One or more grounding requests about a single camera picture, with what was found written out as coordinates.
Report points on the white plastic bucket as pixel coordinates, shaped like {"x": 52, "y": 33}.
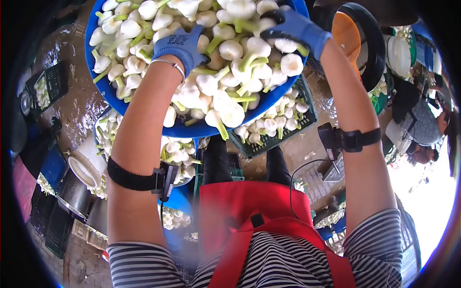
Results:
{"x": 84, "y": 163}

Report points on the heap of garlic in crate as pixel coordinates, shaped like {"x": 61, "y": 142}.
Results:
{"x": 270, "y": 124}

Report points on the person's legs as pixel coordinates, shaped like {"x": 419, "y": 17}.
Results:
{"x": 218, "y": 158}

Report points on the pile of white garlic bulbs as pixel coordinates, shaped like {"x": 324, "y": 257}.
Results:
{"x": 230, "y": 50}

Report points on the black wrist band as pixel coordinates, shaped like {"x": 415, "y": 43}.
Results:
{"x": 354, "y": 140}
{"x": 129, "y": 178}

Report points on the person's left hand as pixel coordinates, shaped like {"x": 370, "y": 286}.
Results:
{"x": 180, "y": 48}

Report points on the stack of white bowls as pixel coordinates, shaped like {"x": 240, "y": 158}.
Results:
{"x": 398, "y": 55}

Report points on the person's right hand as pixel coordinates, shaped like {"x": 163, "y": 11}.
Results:
{"x": 300, "y": 30}

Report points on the small blue basin with garlic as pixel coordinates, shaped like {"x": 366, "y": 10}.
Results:
{"x": 176, "y": 154}

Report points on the person's left fingers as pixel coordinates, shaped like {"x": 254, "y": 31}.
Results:
{"x": 187, "y": 34}

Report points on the green plastic crate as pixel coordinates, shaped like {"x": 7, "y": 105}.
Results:
{"x": 273, "y": 144}

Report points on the person's right fingers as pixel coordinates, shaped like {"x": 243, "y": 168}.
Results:
{"x": 277, "y": 16}

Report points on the black round tub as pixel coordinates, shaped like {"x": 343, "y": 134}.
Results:
{"x": 372, "y": 46}

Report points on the steel pot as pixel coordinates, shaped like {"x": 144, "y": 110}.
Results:
{"x": 74, "y": 194}
{"x": 98, "y": 216}

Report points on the person's body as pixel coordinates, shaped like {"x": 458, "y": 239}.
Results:
{"x": 273, "y": 252}

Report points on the person's left thumb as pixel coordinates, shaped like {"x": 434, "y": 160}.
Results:
{"x": 201, "y": 60}

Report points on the person's right thumb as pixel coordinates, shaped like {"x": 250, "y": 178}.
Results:
{"x": 272, "y": 35}

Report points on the blue tub with garlic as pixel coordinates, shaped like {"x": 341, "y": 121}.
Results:
{"x": 176, "y": 212}

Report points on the large blue plastic basin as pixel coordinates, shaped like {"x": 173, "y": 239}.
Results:
{"x": 104, "y": 88}

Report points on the black crate with garlic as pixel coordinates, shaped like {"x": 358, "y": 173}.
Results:
{"x": 50, "y": 86}

